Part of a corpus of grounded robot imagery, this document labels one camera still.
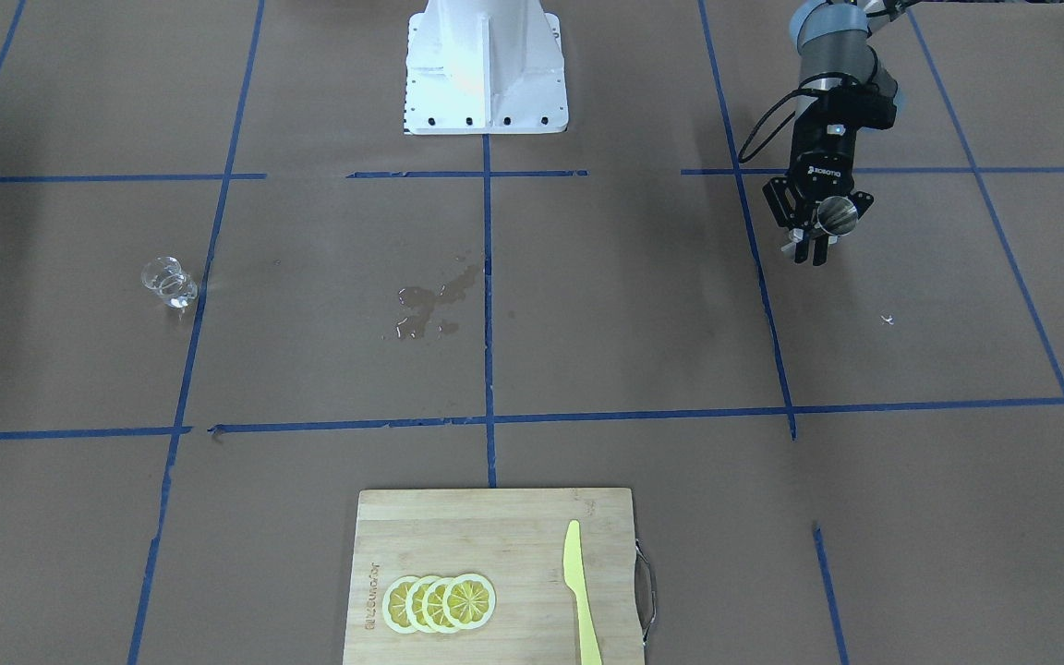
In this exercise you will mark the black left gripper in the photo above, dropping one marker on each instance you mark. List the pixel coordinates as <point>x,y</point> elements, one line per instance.
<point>816,163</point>

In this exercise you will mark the steel jigger measuring cup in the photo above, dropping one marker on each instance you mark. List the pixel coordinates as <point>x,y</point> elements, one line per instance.
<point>837,216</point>

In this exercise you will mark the clear glass cup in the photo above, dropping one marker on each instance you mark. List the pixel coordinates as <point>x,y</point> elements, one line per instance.
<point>172,284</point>

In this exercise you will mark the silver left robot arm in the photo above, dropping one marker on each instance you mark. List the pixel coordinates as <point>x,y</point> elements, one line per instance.
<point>832,38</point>

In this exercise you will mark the yellow plastic knife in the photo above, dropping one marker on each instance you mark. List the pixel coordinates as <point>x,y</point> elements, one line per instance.
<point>575,579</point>

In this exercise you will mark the bamboo cutting board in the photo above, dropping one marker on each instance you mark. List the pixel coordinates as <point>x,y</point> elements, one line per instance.
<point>513,537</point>

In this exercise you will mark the lemon slice nearest knife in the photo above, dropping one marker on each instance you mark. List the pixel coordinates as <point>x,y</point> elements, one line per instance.
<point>469,601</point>

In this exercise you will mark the lemon slice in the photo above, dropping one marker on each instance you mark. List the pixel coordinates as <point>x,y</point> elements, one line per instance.
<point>433,613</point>
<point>395,613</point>
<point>415,604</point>

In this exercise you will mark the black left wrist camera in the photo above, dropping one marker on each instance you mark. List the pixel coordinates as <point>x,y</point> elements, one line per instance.
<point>853,106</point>

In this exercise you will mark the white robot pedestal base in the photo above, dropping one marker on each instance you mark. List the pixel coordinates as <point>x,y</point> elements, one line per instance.
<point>484,68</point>

